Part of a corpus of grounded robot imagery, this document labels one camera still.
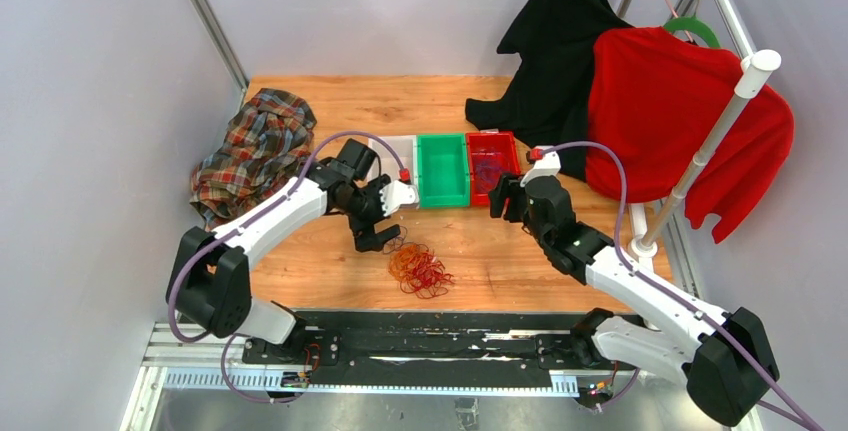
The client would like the green plastic bin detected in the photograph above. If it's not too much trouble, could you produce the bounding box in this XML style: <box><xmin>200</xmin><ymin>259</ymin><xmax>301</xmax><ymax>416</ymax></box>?
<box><xmin>417</xmin><ymin>133</ymin><xmax>471</xmax><ymax>208</ymax></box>

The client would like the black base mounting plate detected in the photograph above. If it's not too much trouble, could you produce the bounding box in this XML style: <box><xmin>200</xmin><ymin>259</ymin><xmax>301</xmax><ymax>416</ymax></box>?
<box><xmin>178</xmin><ymin>308</ymin><xmax>631</xmax><ymax>390</ymax></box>

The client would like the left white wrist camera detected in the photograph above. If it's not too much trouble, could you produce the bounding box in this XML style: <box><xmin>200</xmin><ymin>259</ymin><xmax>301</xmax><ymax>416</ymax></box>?
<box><xmin>379</xmin><ymin>180</ymin><xmax>420</xmax><ymax>216</ymax></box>

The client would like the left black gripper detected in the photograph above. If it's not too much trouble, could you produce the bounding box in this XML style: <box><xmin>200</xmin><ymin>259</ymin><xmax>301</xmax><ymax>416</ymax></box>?
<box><xmin>338</xmin><ymin>175</ymin><xmax>402</xmax><ymax>252</ymax></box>

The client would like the slotted aluminium rail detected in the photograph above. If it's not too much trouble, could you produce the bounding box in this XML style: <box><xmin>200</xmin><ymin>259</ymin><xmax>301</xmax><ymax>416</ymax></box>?
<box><xmin>143</xmin><ymin>325</ymin><xmax>579</xmax><ymax>398</ymax></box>

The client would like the purple thin cable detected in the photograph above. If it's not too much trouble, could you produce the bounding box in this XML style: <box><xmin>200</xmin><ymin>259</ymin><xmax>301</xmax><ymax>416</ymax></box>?
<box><xmin>474</xmin><ymin>152</ymin><xmax>513</xmax><ymax>192</ymax></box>

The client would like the plaid flannel shirt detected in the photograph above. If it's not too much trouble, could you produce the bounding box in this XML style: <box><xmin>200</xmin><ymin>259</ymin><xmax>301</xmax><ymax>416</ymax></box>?
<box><xmin>189</xmin><ymin>88</ymin><xmax>317</xmax><ymax>229</ymax></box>

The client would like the white plastic bin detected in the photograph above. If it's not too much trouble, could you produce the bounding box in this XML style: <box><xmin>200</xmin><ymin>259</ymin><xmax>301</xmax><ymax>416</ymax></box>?
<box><xmin>366</xmin><ymin>135</ymin><xmax>419</xmax><ymax>185</ymax></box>

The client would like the red plastic bin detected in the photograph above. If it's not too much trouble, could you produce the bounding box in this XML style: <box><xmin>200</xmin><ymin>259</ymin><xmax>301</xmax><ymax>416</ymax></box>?
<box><xmin>465</xmin><ymin>131</ymin><xmax>521</xmax><ymax>206</ymax></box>

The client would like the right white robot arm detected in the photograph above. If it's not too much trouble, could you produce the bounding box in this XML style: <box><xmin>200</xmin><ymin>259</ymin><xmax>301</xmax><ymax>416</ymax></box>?
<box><xmin>489</xmin><ymin>173</ymin><xmax>779</xmax><ymax>427</ymax></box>

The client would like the green hanger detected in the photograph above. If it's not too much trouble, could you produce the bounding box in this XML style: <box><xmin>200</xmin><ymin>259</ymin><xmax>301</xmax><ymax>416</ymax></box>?
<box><xmin>663</xmin><ymin>16</ymin><xmax>722</xmax><ymax>49</ymax></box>

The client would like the metal rack top bar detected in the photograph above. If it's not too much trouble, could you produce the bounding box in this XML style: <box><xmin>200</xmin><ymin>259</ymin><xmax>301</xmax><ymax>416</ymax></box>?
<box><xmin>714</xmin><ymin>0</ymin><xmax>757</xmax><ymax>58</ymax></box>

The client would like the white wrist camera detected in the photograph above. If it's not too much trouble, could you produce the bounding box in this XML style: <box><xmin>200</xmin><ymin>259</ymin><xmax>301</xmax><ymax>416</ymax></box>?
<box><xmin>520</xmin><ymin>146</ymin><xmax>561</xmax><ymax>187</ymax></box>
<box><xmin>379</xmin><ymin>180</ymin><xmax>420</xmax><ymax>216</ymax></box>

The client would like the white clothes rack pole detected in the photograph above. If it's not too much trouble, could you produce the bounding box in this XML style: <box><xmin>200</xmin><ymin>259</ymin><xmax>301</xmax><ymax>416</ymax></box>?
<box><xmin>629</xmin><ymin>49</ymin><xmax>782</xmax><ymax>262</ymax></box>

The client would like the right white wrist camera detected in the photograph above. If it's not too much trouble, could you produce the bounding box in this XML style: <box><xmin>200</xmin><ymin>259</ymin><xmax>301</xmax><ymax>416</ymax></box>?
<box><xmin>520</xmin><ymin>146</ymin><xmax>561</xmax><ymax>187</ymax></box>

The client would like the black t-shirt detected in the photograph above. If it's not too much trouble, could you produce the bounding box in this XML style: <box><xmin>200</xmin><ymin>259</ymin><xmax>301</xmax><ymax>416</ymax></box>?
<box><xmin>465</xmin><ymin>0</ymin><xmax>630</xmax><ymax>147</ymax></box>

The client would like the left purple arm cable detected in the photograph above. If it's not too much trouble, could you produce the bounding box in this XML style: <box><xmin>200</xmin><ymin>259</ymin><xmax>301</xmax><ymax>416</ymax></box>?
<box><xmin>166</xmin><ymin>131</ymin><xmax>412</xmax><ymax>405</ymax></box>

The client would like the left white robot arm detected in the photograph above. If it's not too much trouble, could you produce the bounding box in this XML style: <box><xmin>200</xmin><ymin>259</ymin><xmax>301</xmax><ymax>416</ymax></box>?
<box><xmin>165</xmin><ymin>131</ymin><xmax>419</xmax><ymax>364</ymax></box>

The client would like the red t-shirt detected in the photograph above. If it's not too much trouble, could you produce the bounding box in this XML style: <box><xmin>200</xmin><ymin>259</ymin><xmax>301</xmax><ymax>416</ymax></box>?
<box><xmin>588</xmin><ymin>27</ymin><xmax>794</xmax><ymax>243</ymax></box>

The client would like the orange thin cable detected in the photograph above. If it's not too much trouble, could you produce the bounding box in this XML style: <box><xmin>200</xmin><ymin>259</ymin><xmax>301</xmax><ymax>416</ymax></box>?
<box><xmin>387</xmin><ymin>242</ymin><xmax>446</xmax><ymax>284</ymax></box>

